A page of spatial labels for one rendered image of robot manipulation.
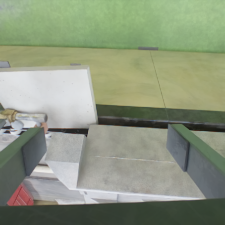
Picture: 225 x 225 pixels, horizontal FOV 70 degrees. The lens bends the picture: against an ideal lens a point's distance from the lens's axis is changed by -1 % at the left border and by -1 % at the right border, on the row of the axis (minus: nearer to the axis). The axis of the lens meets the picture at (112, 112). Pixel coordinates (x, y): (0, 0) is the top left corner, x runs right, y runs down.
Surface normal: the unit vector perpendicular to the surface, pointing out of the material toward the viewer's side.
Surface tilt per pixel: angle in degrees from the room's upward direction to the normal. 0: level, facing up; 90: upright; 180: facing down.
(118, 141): 80
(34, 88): 0
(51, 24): 0
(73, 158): 71
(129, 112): 90
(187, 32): 0
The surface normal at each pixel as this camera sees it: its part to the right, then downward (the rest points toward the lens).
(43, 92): -0.08, 0.64
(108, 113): 0.00, -0.77
